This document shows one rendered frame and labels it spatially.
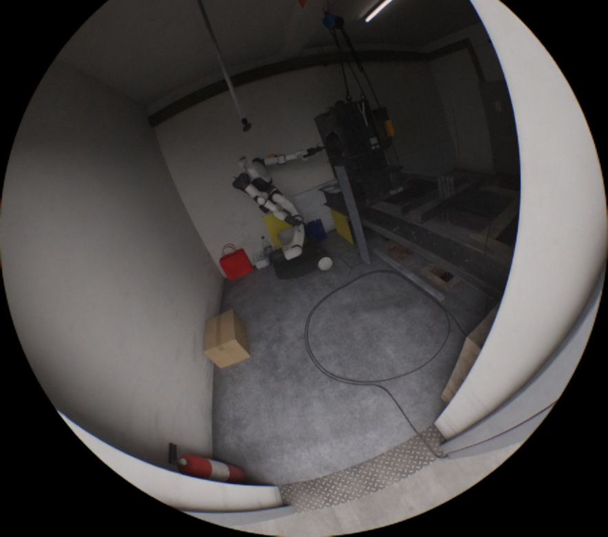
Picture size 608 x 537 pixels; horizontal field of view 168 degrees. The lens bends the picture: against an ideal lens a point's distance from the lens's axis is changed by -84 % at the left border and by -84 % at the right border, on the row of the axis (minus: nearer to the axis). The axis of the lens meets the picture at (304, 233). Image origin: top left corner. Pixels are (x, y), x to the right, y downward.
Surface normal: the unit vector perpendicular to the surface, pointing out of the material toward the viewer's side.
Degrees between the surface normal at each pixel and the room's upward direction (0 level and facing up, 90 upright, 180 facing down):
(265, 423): 0
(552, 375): 90
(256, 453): 0
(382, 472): 0
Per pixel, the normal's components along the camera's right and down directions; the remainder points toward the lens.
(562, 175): -0.90, 0.41
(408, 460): -0.34, -0.86
